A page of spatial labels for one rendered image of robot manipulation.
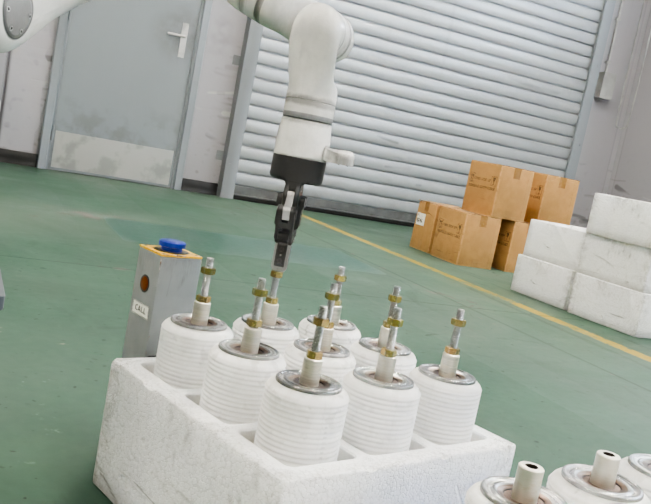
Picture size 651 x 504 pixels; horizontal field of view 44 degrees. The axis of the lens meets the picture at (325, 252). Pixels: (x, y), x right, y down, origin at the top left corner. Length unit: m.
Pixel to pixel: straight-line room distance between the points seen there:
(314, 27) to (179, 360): 0.46
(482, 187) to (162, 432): 3.94
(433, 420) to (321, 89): 0.46
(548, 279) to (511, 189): 1.00
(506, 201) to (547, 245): 0.86
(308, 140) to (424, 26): 5.64
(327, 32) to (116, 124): 4.90
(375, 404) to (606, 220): 2.80
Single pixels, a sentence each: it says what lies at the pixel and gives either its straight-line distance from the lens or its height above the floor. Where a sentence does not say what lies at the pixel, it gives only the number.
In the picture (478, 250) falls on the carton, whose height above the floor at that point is 0.10.
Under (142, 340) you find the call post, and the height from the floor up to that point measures 0.18.
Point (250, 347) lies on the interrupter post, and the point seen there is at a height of 0.26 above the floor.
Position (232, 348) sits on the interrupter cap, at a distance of 1.00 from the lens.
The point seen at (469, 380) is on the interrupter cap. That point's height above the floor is 0.25.
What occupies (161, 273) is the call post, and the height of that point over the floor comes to 0.29.
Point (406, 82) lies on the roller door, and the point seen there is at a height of 1.13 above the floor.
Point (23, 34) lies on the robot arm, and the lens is 0.93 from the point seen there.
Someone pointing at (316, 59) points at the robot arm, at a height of 0.62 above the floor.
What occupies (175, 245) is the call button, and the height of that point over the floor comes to 0.33.
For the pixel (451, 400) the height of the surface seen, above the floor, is 0.23.
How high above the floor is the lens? 0.51
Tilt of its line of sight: 7 degrees down
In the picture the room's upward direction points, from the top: 11 degrees clockwise
